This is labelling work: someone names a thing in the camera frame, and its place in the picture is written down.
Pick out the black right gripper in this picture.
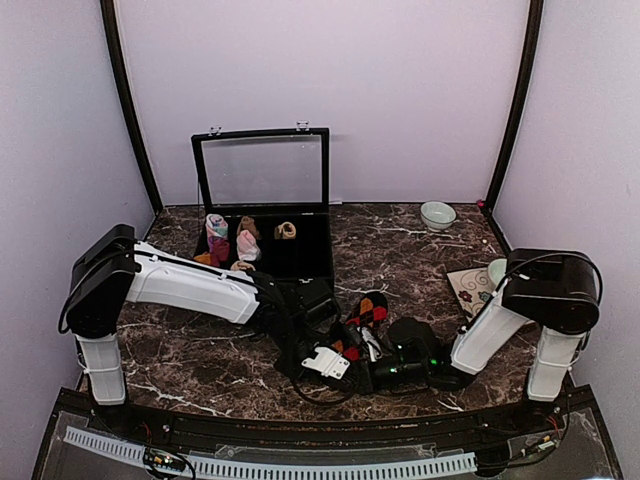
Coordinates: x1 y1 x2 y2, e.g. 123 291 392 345
341 359 430 401

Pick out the black argyle orange red sock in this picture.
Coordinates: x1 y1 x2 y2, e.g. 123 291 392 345
329 291 388 362

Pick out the striped beige maroon sock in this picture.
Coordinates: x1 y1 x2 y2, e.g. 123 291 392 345
274 221 297 240

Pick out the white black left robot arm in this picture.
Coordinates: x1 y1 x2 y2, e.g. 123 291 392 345
58 224 361 436

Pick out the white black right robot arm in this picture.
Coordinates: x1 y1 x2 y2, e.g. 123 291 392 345
353 249 603 434

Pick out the square floral plate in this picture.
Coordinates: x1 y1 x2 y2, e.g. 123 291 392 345
446 266 495 321

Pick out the beige rolled sock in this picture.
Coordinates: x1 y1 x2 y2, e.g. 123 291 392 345
230 260 256 272

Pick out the pink white rolled sock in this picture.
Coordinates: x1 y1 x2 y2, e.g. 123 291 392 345
236 230 262 262

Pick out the pale green bowl on plate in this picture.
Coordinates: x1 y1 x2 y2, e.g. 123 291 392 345
487 258 507 290

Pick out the magenta rolled sock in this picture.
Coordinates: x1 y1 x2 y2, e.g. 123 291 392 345
208 236 230 267

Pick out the orange rolled sock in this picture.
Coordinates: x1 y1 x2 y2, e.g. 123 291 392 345
193 252 213 266

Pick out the brown rolled sock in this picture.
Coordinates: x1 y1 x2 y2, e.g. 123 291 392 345
236 216 261 240

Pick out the multicolour rolled sock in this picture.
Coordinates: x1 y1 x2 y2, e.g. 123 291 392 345
205 214 228 240

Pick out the pale green bowl at back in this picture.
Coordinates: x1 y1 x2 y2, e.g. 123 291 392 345
420 201 457 232

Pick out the small circuit board right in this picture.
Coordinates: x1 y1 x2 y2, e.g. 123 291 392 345
522 436 560 456

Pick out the small circuit board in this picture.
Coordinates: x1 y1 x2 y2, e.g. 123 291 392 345
142 448 187 475
522 436 560 456

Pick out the black box with glass lid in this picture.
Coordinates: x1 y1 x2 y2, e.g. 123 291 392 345
191 127 334 284

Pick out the small circuit board left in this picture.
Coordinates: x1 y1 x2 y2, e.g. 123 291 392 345
142 448 187 475

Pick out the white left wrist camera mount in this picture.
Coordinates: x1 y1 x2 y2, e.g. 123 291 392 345
301 346 351 380

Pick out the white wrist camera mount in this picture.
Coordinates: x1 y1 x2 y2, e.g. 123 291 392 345
360 327 383 362
301 346 351 380

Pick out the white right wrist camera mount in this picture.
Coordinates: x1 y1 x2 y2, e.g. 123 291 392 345
360 327 383 362

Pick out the white slotted cable duct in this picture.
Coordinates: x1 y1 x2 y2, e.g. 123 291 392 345
62 425 478 480

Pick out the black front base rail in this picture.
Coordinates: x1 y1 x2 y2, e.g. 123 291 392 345
55 388 566 451

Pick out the black right frame post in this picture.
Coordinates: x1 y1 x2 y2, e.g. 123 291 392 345
484 0 544 215

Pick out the black frame post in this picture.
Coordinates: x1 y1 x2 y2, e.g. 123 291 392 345
484 0 544 215
99 0 164 214

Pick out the black left frame post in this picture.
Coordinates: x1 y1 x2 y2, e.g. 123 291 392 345
99 0 164 214

